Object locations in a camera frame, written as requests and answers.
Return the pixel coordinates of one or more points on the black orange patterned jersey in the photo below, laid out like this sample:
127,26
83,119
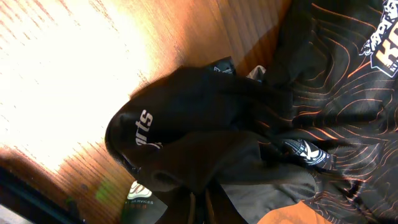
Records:
318,126

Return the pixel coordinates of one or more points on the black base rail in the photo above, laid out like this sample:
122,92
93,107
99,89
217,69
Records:
20,198

